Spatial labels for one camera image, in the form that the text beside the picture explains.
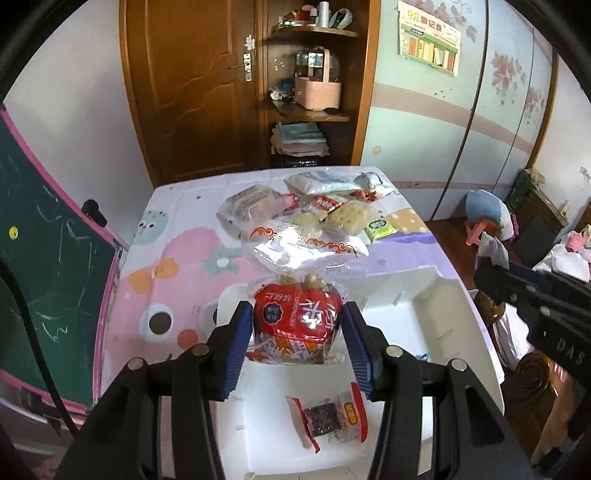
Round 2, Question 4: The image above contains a black cable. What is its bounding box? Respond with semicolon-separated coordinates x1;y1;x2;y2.
0;261;79;437

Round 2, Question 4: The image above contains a metal door handle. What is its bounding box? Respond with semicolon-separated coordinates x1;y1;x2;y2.
229;53;254;83

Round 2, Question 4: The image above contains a clear bread packet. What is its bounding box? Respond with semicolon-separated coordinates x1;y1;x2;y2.
217;183;300;234

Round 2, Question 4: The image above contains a white cardboard box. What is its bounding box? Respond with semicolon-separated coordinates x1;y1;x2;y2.
203;265;505;480

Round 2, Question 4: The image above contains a group of jars and cans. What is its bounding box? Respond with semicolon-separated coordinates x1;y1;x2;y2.
277;2;354;31

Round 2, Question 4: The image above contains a black chalkboard clamp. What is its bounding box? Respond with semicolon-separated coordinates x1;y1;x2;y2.
82;199;109;227

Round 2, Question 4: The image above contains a pink stool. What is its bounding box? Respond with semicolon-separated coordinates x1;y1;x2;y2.
465;222;497;246

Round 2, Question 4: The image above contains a dark wooden cabinet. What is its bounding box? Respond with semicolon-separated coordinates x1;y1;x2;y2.
505;170;570;267

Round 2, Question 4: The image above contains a grey red snack packet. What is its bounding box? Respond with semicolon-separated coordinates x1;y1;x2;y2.
353;172;398;203

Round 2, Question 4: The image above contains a small green snack packet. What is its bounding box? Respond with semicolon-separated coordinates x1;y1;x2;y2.
365;216;399;243

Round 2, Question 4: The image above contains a wooden door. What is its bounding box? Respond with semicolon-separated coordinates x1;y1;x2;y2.
119;0;260;188

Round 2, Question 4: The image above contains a wall calendar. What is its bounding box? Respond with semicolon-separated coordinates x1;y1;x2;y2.
398;0;462;77

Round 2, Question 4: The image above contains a pile of white clothes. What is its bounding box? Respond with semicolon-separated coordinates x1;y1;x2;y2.
533;224;591;283

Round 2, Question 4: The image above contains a wooden corner shelf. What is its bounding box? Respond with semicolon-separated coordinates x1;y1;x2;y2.
256;0;382;169

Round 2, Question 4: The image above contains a printed cartoon tablecloth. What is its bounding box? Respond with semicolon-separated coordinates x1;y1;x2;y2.
95;165;467;407

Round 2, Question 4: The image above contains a pale biscuit packet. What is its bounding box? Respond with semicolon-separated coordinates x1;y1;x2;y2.
323;199;378;234

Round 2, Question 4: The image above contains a stack of folded clothes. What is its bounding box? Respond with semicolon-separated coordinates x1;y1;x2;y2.
270;121;331;158

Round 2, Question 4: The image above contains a green chalkboard with pink frame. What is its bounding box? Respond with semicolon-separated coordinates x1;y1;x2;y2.
0;104;127;414

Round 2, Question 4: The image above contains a floral wardrobe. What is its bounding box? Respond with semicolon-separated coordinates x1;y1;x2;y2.
360;0;561;222

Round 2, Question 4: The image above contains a clear bag with red trim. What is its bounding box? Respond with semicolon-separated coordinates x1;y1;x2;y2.
240;218;370;287

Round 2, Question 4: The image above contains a small dark plum snack packet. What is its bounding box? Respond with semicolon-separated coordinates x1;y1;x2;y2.
285;383;370;454

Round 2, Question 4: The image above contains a red white cookie packet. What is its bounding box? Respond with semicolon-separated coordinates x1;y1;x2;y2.
287;193;348;234

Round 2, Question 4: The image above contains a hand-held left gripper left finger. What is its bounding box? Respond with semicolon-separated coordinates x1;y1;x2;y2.
55;300;254;480

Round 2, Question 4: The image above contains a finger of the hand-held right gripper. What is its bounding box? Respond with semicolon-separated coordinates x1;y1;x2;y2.
509;263;591;302
473;260;542;320

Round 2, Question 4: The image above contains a blue white snack packet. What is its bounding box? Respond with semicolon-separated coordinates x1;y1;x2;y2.
284;170;368;197

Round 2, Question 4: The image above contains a pink basket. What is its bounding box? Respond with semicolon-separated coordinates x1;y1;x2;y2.
294;46;343;112

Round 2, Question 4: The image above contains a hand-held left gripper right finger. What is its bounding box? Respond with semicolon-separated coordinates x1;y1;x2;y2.
342;301;539;480

